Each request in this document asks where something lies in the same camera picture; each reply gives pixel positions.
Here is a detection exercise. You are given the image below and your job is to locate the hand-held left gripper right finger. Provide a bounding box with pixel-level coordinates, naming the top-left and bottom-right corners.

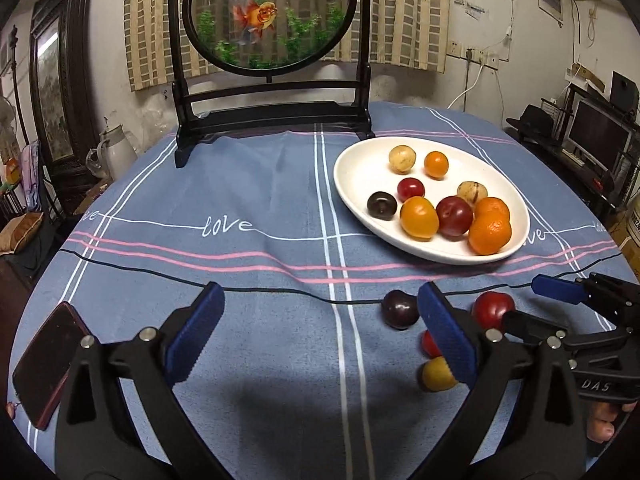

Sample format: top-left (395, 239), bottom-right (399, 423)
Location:
top-left (416, 281), bottom-right (586, 480)

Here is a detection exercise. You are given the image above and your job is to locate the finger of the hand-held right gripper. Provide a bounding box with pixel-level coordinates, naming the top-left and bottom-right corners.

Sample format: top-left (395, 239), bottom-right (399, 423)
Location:
top-left (501, 310), bottom-right (633, 361)
top-left (531, 272), bottom-right (640, 331)

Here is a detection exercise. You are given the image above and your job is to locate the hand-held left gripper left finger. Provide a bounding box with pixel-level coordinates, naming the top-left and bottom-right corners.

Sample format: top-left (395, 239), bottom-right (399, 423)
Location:
top-left (54, 281), bottom-right (226, 480)

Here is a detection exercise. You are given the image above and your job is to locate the small red cherry plum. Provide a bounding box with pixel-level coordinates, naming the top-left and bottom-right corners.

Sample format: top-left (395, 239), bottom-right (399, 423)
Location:
top-left (421, 330), bottom-right (443, 358)
top-left (397, 177), bottom-right (426, 202)

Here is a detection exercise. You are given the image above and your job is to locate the red apple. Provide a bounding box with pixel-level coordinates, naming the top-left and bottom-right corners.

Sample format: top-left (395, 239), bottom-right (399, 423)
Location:
top-left (471, 291), bottom-right (516, 331)

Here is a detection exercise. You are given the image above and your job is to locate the small yellow fruit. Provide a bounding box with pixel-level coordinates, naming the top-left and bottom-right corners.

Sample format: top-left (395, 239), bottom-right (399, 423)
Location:
top-left (419, 356), bottom-right (458, 392)

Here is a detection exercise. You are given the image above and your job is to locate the dark purple plum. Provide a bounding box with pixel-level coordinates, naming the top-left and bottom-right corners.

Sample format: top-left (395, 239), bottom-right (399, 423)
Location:
top-left (366, 191), bottom-right (399, 219)
top-left (382, 289), bottom-right (420, 331)

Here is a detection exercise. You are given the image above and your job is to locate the orange mandarin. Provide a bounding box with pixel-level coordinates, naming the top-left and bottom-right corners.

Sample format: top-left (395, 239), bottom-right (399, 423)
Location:
top-left (473, 196), bottom-right (511, 223)
top-left (468, 213), bottom-right (513, 256)

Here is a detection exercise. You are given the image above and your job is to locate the yellow-orange oval fruit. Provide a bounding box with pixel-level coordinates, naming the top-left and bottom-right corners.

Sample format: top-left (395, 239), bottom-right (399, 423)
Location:
top-left (400, 196), bottom-right (440, 241)

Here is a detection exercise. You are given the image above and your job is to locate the beige striped fruit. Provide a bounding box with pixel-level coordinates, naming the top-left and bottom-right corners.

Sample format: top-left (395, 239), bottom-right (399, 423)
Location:
top-left (456, 181), bottom-right (488, 206)

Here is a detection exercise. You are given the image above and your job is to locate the small smooth orange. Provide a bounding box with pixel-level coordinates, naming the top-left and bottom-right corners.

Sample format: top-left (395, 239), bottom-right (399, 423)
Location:
top-left (424, 151), bottom-right (449, 179)

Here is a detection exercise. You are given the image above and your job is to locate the beige round fruit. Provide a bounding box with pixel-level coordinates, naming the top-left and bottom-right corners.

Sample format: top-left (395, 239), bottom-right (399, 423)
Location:
top-left (388, 145), bottom-right (417, 172)

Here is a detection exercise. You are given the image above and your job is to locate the white plate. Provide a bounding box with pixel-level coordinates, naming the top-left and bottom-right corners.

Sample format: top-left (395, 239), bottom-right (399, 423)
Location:
top-left (333, 136), bottom-right (531, 265)

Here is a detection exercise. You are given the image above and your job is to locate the person's right hand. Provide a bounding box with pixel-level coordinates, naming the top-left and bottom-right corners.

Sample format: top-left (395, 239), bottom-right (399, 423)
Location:
top-left (585, 401), bottom-right (636, 443)

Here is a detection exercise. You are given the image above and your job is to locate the blue plaid tablecloth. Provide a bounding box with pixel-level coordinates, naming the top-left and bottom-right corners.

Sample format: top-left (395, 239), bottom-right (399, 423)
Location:
top-left (10, 101), bottom-right (640, 480)

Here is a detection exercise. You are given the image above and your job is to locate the black desk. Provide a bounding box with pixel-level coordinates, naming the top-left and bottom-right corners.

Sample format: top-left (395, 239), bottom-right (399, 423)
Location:
top-left (507, 125), bottom-right (640, 211)

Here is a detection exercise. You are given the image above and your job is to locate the computer monitor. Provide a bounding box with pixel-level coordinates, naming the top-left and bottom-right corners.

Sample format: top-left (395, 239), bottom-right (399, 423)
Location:
top-left (567, 99), bottom-right (633, 171)

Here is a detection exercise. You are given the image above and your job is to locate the smartphone with red case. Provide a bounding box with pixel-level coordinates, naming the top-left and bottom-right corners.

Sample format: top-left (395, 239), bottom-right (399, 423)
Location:
top-left (11, 301), bottom-right (93, 431)

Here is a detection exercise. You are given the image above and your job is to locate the black hat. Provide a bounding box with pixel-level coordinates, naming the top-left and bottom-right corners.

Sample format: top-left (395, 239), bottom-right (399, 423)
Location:
top-left (506, 105), bottom-right (555, 136)

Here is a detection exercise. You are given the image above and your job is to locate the white kettle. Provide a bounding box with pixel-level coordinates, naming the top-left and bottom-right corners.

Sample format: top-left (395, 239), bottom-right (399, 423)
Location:
top-left (96, 124), bottom-right (138, 181)

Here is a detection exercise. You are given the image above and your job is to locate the tan cushion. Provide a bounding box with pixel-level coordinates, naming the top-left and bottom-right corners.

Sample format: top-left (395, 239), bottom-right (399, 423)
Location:
top-left (0, 211), bottom-right (46, 256)

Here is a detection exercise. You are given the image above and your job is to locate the black speaker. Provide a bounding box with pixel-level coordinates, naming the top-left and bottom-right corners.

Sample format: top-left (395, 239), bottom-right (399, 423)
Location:
top-left (611, 72), bottom-right (640, 116)

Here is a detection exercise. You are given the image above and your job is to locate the pink hanging cloth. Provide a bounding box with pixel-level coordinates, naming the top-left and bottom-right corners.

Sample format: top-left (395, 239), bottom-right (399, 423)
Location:
top-left (20, 140), bottom-right (43, 211)

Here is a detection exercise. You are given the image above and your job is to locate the dark wood framed panel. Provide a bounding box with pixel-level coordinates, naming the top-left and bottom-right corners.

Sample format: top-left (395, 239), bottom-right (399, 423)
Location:
top-left (27, 0), bottom-right (101, 201)

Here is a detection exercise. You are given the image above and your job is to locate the dark wooden coat stand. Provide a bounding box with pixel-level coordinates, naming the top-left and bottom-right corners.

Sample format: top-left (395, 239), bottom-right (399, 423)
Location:
top-left (7, 25), bottom-right (32, 146)

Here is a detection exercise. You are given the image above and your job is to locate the goldfish round table screen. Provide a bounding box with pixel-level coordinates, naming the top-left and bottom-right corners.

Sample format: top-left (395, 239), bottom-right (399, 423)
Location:
top-left (167, 0), bottom-right (377, 170)

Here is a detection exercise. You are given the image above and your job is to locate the white power cable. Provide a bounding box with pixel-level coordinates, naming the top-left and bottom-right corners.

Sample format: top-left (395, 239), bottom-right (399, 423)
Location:
top-left (447, 62), bottom-right (486, 110)

